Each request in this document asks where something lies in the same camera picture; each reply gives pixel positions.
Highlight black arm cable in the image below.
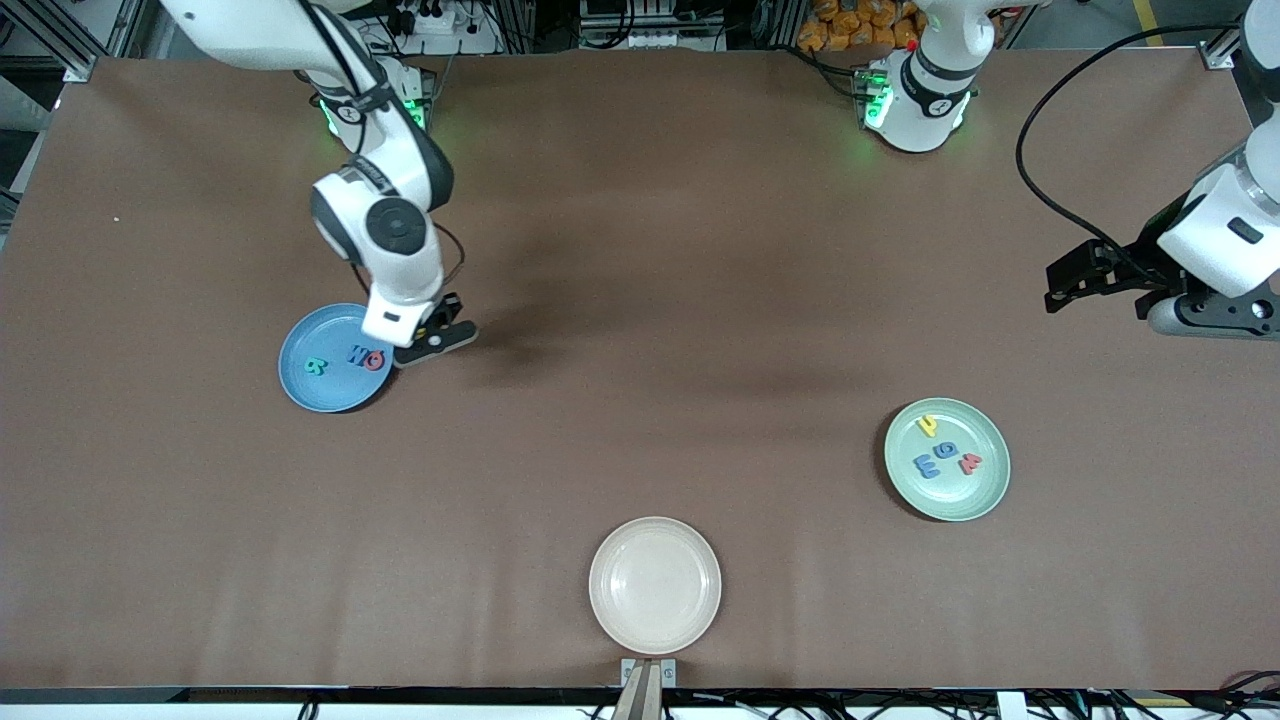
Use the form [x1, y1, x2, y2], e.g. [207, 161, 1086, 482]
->
[1016, 24, 1243, 286]
[298, 0, 467, 293]

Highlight white power strip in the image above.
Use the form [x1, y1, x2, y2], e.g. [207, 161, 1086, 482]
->
[385, 0, 498, 56]

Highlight beige plate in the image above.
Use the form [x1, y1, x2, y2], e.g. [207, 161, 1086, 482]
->
[588, 516, 723, 657]

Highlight aluminium frame post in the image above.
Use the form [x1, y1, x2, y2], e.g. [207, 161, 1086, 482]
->
[0, 0, 101, 83]
[1200, 0, 1280, 71]

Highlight white electronics box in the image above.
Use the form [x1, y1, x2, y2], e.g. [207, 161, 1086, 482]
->
[578, 0, 683, 51]

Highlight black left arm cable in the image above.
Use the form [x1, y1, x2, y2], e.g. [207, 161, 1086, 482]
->
[1016, 24, 1243, 286]

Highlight metal table edge bracket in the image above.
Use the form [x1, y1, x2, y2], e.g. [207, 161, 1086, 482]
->
[620, 657, 678, 720]

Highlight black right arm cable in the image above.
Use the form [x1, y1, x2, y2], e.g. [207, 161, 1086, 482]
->
[298, 0, 467, 293]

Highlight blue plate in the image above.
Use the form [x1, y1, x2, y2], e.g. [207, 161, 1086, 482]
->
[278, 302, 397, 414]

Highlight green plate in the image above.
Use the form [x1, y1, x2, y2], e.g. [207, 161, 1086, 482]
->
[884, 397, 1012, 523]

